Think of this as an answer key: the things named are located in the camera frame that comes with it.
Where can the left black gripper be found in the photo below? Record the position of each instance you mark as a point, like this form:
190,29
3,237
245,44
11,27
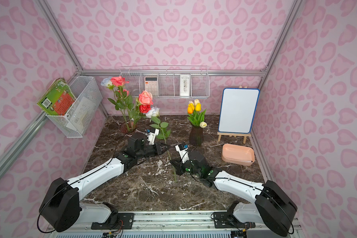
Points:
156,149

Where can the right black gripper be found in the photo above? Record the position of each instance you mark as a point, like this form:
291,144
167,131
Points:
184,163

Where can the white rose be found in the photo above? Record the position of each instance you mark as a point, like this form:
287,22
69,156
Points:
154,115
107,83

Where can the dark red vase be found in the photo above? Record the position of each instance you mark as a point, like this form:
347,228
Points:
128,128
196,136

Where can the red rose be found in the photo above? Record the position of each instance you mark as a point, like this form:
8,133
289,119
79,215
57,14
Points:
144,109

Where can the pink plastic tray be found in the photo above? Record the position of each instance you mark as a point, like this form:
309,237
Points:
236,154

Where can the cream white tulip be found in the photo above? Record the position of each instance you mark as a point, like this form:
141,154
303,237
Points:
196,101

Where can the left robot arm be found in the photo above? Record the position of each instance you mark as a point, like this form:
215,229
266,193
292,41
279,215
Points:
62,206

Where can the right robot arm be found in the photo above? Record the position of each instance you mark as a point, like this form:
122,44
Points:
272,206

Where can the pink calculator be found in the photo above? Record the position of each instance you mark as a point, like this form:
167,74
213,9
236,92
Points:
151,85

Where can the white paper in basket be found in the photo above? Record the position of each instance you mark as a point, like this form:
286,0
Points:
78,116

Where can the white mesh side basket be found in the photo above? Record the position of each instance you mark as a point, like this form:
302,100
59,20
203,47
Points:
82,87

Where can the small whiteboard on easel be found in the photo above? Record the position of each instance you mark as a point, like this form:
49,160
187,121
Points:
237,112

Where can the green and red book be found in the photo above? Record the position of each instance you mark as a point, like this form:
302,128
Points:
58,99

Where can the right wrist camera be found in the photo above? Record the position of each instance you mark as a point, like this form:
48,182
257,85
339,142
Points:
182,149

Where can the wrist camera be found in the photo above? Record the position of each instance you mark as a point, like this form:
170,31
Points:
151,135
182,149

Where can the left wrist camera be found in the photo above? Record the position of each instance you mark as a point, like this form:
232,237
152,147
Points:
151,135

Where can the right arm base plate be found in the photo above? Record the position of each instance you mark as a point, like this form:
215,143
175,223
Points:
227,220

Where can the white wire wall shelf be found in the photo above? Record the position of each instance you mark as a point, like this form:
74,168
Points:
168,79

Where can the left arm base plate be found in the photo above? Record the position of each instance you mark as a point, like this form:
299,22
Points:
116,221

